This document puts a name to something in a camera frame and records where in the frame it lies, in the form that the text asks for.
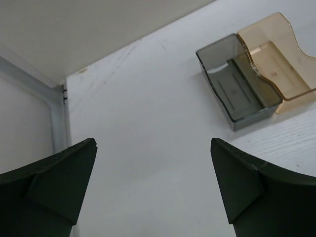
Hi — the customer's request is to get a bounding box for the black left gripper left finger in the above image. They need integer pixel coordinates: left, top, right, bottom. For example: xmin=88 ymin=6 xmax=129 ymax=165
xmin=0 ymin=138 xmax=97 ymax=237

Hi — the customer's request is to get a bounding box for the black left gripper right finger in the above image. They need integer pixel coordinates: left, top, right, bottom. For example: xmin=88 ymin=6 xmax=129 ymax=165
xmin=210 ymin=138 xmax=316 ymax=237

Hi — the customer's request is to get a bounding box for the grey translucent plastic container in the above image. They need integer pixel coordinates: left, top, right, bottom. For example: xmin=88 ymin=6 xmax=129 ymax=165
xmin=196 ymin=34 xmax=282 ymax=131

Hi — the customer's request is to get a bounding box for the amber translucent plastic container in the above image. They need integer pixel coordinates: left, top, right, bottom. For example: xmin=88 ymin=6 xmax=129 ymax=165
xmin=237 ymin=12 xmax=316 ymax=114

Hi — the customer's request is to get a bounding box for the aluminium table edge rail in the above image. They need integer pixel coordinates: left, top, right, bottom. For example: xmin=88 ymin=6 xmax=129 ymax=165
xmin=0 ymin=57 xmax=71 ymax=153

